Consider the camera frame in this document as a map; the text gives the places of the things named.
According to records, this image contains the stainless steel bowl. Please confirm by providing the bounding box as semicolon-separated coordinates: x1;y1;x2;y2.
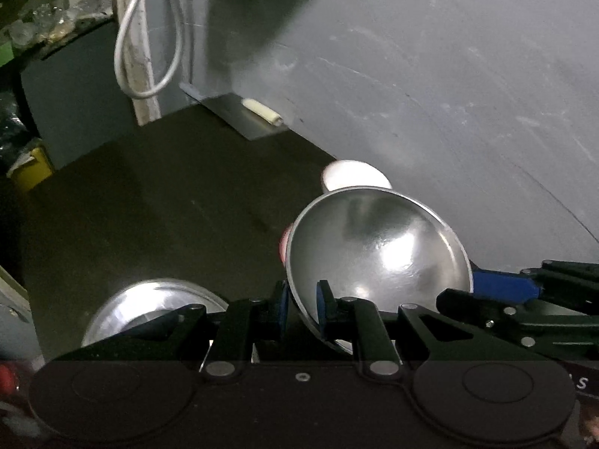
285;186;474;356

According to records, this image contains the white hose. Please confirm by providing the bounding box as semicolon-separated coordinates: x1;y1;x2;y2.
114;0;183;100

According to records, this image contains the cream paper roll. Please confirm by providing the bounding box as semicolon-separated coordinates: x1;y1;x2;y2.
241;97;284;128

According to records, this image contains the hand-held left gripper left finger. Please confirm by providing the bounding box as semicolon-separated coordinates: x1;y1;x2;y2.
56;280;290;381

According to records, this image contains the pile of clear plastic bags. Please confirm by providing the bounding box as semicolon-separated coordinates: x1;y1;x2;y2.
0;0;115;50

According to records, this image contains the green box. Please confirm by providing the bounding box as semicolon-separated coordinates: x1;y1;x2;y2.
0;40;19;69

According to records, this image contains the black plastic bag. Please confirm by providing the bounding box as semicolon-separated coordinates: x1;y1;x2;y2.
0;89;39;169

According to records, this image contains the yellow box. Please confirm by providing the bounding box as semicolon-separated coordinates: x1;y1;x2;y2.
7;145;55;192

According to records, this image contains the grey cabinet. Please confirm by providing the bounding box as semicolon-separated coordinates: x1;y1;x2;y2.
21;21;141;169

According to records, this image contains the cream door frame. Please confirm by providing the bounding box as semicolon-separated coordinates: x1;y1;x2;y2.
112;0;162;126

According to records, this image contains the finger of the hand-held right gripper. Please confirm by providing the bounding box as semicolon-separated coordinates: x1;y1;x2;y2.
472;259;599;303
435;288;522;334

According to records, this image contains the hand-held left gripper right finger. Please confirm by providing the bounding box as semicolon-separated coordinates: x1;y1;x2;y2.
316;280;553;381

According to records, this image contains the white ceramic bowl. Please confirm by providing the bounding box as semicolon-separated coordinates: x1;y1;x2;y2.
279;224;295;268
321;160;393;195

